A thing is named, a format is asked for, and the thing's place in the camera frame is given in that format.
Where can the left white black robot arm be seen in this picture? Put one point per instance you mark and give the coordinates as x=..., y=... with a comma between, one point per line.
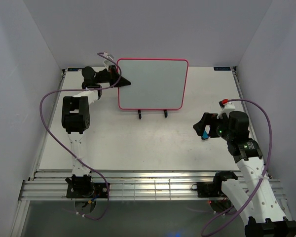
x=76, y=120

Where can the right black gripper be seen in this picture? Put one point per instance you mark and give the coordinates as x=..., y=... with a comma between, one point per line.
x=208, y=119

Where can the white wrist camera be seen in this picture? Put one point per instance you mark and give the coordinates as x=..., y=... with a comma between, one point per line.
x=226, y=108
x=108, y=60

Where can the aluminium rail frame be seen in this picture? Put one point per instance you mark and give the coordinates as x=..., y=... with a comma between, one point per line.
x=125, y=185

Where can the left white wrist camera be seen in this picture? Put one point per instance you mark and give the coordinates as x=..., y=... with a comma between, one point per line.
x=108, y=60

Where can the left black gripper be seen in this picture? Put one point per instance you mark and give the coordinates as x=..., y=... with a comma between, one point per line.
x=113, y=79

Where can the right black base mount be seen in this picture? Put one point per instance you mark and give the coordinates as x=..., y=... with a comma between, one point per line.
x=204, y=189

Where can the pink framed whiteboard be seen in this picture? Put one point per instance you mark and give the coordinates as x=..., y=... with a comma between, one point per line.
x=156, y=84

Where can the blue bone-shaped eraser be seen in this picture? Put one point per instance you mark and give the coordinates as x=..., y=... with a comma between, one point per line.
x=205, y=136

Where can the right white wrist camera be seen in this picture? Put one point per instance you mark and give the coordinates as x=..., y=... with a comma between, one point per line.
x=226, y=108

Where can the black wire whiteboard stand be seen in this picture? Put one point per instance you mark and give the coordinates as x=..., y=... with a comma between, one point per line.
x=151, y=112

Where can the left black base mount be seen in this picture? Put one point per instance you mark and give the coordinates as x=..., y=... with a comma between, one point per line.
x=101, y=188

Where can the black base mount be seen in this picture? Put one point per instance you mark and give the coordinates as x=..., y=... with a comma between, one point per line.
x=101, y=188
x=204, y=189

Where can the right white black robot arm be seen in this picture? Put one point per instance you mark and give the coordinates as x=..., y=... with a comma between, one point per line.
x=258, y=208

